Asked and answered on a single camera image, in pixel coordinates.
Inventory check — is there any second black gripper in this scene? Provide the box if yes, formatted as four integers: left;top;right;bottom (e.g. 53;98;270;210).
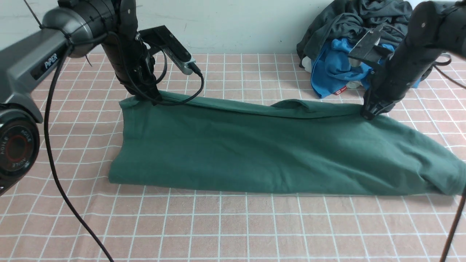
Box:
360;44;443;120

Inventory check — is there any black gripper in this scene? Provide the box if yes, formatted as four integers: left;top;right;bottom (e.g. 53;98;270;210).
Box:
102;35;162;104

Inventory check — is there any green long sleeve shirt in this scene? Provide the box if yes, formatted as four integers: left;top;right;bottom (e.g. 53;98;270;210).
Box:
108;97;465;196

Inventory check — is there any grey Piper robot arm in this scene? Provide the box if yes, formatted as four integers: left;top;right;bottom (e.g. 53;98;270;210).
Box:
0;0;154;194

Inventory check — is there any second grey robot arm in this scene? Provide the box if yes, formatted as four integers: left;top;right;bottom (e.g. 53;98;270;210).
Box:
360;1;466;120

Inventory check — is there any blue crumpled garment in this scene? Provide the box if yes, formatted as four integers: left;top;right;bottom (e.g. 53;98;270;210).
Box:
311;38;423;99

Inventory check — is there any dark grey crumpled garment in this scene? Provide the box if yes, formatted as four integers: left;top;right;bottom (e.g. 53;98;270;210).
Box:
297;0;432;81

